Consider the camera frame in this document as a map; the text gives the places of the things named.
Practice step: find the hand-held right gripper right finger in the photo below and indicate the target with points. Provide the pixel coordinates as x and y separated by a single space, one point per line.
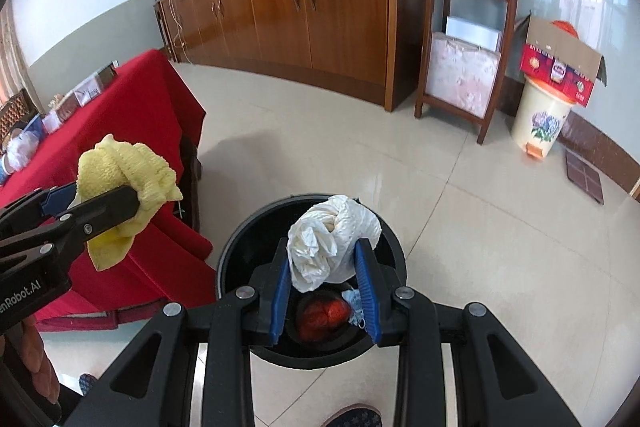
367 297

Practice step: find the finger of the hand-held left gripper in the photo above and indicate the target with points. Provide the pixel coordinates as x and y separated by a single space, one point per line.
110 207
60 199

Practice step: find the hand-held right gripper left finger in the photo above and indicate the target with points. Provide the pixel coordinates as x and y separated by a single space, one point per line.
279 302

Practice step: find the yellow cloth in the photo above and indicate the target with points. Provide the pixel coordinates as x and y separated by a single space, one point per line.
130 167

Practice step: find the black round trash bin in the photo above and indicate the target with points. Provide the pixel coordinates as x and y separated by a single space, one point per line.
239 249

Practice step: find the white tissue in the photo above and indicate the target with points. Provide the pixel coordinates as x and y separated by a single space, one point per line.
340 227

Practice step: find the crumpled pale blue paper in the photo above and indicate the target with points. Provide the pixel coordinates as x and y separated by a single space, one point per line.
352 304

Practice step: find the red crumpled bag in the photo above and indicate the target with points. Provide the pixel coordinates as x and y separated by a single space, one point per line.
320 314

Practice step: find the clear plastic bag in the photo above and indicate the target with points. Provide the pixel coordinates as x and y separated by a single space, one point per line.
22 151

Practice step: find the wooden bench with patterned back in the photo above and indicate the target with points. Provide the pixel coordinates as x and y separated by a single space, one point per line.
17 112

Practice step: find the red tablecloth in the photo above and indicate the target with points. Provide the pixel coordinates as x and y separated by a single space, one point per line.
125 107

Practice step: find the blue patterned slipper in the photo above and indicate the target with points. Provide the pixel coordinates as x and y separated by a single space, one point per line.
88 384
352 417

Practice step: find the dark flat box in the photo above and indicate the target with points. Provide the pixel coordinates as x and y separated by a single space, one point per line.
106 76

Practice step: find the pink floral package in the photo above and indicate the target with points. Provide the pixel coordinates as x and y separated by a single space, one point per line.
460 77

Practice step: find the cream floral pedal bin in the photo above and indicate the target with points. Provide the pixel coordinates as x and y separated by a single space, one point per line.
540 122

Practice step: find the brown wooden sideboard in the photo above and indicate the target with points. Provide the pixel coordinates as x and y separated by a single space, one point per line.
340 32

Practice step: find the white flat board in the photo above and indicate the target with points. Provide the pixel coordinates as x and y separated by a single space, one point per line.
475 32

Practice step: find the red printed cardboard box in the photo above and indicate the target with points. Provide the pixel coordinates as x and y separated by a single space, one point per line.
550 44

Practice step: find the orange lid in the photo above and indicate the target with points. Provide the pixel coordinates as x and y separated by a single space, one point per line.
566 28

